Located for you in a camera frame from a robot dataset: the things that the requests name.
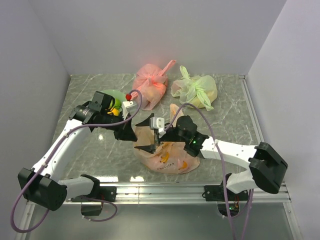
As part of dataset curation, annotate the pink tied plastic bag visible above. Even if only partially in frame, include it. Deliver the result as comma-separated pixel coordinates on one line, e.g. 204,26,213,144
131,60,176,111

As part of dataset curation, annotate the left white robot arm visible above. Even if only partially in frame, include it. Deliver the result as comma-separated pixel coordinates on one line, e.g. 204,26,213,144
17,91,137,211

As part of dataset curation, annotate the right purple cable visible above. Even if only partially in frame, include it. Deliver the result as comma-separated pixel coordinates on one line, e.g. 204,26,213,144
163,102,255,240

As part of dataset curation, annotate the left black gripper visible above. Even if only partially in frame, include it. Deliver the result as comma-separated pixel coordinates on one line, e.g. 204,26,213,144
100,110,138,142

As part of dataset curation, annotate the orange plastic bag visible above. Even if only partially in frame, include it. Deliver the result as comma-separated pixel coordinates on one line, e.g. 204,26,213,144
133,103,200,174

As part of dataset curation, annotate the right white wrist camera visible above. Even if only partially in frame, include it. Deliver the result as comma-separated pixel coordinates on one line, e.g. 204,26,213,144
149,116,165,130

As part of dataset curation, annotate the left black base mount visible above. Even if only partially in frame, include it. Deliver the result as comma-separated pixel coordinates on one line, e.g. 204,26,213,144
70,186,117,217

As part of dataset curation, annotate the green fake lime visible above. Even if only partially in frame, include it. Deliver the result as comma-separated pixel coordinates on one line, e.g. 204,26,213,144
112,98,122,109

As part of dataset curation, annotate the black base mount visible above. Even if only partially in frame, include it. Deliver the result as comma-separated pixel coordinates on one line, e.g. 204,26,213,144
202,185,252,218
70,186,117,217

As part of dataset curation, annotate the yellow fake lemon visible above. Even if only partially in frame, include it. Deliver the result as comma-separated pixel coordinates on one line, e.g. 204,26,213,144
107,107,120,116

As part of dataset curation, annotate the green tied plastic bag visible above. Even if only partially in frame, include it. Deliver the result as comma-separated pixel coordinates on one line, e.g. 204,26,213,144
170,65,218,111

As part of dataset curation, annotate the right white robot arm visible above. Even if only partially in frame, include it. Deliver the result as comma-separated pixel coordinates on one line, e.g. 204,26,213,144
134,114,288,200

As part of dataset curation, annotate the light green plate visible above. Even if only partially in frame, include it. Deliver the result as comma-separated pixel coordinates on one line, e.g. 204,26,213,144
102,89,126,102

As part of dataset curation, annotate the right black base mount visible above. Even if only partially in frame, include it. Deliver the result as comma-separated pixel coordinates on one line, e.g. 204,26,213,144
202,185,252,218

